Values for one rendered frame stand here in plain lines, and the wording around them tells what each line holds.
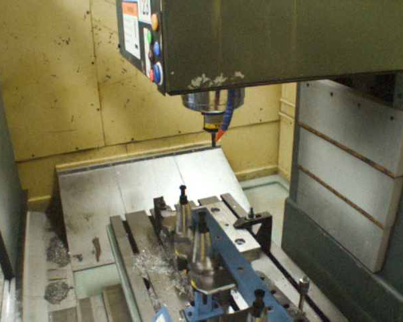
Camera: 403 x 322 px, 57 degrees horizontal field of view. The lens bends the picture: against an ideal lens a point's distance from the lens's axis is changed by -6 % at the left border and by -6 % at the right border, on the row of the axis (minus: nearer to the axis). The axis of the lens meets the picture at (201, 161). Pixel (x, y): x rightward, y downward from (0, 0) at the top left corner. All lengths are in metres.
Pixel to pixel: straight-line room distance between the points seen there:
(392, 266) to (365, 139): 0.39
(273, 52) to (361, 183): 0.67
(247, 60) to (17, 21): 1.40
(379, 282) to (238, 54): 0.91
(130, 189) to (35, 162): 0.49
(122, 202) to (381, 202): 1.21
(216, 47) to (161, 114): 1.45
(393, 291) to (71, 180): 1.52
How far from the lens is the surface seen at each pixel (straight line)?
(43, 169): 2.07
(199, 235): 0.72
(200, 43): 0.61
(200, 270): 0.75
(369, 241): 1.28
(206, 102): 0.92
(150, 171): 2.06
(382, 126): 1.13
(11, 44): 1.92
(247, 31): 0.64
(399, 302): 1.29
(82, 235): 1.85
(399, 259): 1.26
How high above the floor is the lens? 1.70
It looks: 24 degrees down
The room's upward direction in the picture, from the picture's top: 2 degrees counter-clockwise
